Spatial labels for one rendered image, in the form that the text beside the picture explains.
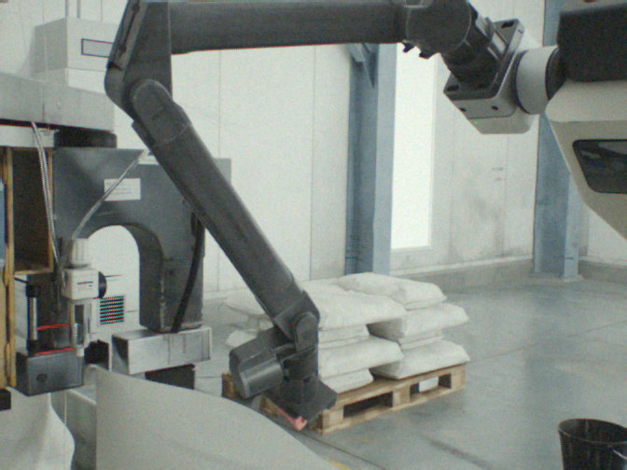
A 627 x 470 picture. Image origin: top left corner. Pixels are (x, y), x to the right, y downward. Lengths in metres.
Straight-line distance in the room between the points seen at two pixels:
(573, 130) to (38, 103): 0.64
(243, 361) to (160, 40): 0.45
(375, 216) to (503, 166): 2.56
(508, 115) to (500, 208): 7.86
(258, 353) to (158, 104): 0.39
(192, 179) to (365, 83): 6.18
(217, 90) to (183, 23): 5.26
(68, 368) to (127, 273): 3.96
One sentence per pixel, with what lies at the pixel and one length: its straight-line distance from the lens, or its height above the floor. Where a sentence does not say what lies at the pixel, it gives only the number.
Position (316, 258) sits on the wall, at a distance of 6.82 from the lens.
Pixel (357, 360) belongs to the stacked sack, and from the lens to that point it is 3.88.
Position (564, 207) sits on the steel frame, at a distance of 9.48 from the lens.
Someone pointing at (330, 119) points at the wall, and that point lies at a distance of 6.87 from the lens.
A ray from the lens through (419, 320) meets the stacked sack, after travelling 4.23.
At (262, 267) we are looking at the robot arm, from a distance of 0.98.
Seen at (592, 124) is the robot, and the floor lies 1.38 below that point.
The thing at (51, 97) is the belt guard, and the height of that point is 1.40.
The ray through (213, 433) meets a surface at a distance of 0.94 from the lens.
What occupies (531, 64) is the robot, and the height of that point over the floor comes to 1.46.
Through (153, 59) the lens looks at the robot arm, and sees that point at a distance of 0.84.
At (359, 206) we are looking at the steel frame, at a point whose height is 0.93.
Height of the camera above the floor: 1.32
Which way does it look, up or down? 5 degrees down
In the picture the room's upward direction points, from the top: 1 degrees clockwise
